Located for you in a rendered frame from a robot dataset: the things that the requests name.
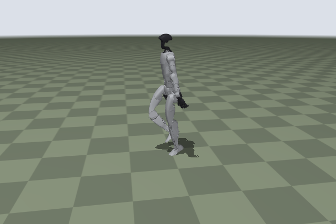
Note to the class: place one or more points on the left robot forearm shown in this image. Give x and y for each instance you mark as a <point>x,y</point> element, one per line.
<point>175,85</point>

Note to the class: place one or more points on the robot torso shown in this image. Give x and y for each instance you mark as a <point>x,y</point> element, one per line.
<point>168,87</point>

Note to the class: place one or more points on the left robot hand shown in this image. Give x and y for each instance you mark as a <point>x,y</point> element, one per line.
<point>181,102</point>

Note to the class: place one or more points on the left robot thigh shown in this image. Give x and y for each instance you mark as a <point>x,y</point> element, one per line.
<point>169,108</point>

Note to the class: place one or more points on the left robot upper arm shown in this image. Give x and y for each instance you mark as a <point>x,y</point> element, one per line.
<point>171,61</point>

